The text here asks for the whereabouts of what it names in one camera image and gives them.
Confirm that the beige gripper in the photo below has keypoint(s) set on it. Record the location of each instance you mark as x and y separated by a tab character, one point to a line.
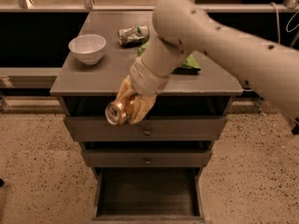
146	78

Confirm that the orange soda can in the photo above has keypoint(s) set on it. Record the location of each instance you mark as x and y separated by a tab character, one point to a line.
119	111

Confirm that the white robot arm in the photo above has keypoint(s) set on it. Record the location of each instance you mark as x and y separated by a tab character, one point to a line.
180	28

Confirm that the brass top drawer knob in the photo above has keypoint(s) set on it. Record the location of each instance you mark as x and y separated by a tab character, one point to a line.
147	131

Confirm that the brass drawer knob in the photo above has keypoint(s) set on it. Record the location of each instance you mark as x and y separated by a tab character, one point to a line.
147	131
147	161

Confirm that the grey top drawer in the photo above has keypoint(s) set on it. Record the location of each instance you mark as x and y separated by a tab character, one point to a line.
92	129

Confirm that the crushed green white can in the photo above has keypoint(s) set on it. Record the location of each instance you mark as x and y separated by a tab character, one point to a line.
134	35

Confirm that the brass middle drawer knob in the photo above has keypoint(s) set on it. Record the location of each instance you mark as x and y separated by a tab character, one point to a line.
147	161

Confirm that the grey middle drawer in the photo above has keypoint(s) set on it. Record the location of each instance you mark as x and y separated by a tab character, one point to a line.
135	158

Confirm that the grey wooden drawer cabinet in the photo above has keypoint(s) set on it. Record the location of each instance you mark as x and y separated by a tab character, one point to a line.
85	91

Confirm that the grey open bottom drawer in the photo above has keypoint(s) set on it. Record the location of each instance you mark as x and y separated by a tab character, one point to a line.
148	196

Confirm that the green chip bag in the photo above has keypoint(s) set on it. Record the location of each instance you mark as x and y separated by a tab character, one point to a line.
188	67

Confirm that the white ceramic bowl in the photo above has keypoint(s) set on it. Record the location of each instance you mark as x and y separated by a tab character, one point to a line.
88	49

